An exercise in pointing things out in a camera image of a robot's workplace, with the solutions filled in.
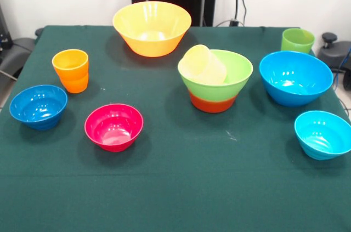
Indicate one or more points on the green cup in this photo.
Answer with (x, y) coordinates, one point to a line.
(297, 44)

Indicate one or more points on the yellow cup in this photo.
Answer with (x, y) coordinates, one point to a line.
(203, 64)

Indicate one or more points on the large yellow-orange bowl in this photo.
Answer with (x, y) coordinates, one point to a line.
(152, 45)

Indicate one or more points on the green bowl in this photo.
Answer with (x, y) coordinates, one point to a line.
(235, 89)

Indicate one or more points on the pink bowl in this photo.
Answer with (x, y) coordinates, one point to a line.
(113, 138)

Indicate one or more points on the large blue bowl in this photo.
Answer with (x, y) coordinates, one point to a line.
(296, 92)

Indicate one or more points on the small light blue bowl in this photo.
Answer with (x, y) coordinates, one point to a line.
(321, 144)

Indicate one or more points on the small dark blue bowl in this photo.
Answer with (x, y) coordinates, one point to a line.
(38, 114)

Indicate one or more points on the black chair base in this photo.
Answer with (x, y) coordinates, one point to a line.
(333, 53)

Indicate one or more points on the grey chair base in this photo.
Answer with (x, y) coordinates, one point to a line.
(16, 51)

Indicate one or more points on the orange cup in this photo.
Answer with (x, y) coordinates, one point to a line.
(71, 75)

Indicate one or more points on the red-orange bowl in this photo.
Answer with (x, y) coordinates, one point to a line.
(212, 106)

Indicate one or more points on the dark green tablecloth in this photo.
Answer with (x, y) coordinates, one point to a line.
(175, 174)

